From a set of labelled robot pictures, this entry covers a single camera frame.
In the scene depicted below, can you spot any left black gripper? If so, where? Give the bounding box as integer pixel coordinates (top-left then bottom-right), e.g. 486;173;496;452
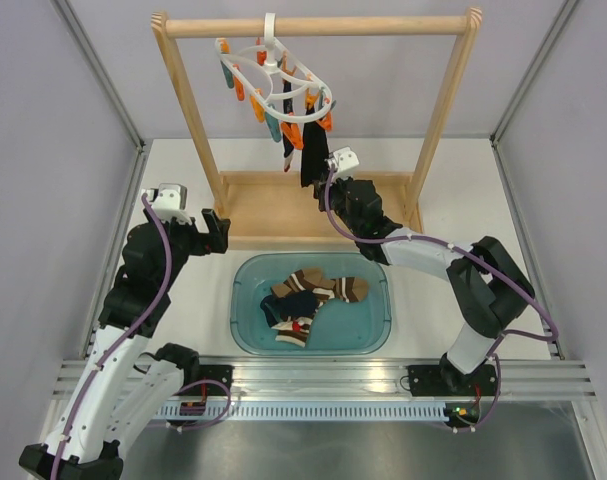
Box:
145;205;230;289

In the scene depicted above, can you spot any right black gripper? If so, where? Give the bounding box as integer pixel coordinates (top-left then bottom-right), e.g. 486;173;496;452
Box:
314;169;362;236

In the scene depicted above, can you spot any black sock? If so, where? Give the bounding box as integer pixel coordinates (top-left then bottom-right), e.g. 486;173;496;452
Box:
300;120;330;188

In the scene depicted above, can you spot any brown striped sock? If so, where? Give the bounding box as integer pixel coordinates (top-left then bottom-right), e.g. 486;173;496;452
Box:
271;268;335;348
290;267;369;303

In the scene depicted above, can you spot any navy patterned sock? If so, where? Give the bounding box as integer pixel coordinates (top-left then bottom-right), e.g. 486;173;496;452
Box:
282;98;295;173
260;290;319;328

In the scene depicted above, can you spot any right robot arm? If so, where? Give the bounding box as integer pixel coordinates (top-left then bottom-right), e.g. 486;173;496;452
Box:
312;176;534;394

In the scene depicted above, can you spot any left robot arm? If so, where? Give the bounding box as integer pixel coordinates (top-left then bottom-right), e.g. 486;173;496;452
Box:
19;204;231;479

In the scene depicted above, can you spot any white clip hanger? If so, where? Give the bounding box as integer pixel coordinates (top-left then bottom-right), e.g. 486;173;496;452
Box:
215;13;336;150

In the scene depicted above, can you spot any wooden hanging rack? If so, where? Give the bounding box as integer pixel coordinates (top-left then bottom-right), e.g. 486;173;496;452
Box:
151;8;482;250

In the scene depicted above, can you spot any teal plastic bin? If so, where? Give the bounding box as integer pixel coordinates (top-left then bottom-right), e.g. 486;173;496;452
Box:
230;253;392;356

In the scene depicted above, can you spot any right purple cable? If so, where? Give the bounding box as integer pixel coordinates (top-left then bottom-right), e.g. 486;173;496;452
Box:
322;169;559;434

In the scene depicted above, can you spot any purple cable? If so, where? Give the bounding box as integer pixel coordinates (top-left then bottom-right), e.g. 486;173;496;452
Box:
322;169;559;434
50;192;233;480

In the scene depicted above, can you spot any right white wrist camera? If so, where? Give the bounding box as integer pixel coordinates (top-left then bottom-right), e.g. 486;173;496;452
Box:
326;146;360;178

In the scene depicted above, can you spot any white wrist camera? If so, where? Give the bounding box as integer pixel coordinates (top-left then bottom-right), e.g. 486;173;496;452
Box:
140;183;192;225
326;146;360;178

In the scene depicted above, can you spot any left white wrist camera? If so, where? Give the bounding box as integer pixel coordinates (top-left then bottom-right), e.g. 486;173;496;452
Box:
140;183;192;225

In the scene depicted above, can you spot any aluminium mounting rail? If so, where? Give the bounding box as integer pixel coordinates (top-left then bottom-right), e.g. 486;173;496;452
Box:
52;353;598;401

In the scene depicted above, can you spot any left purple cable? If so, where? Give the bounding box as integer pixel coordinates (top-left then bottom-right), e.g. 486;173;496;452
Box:
50;192;233;480

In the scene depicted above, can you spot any white slotted cable duct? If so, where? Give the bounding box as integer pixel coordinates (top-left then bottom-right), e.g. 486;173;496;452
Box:
153;401;449;422

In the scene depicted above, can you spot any left aluminium frame post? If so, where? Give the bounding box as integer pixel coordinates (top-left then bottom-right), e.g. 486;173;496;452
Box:
50;0;145;152

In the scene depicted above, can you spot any aluminium frame post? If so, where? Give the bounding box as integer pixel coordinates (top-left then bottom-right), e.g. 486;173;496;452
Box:
489;0;581;150
50;0;145;152

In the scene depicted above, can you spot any right aluminium frame post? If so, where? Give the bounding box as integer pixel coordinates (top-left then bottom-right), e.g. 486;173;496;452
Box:
489;0;581;150

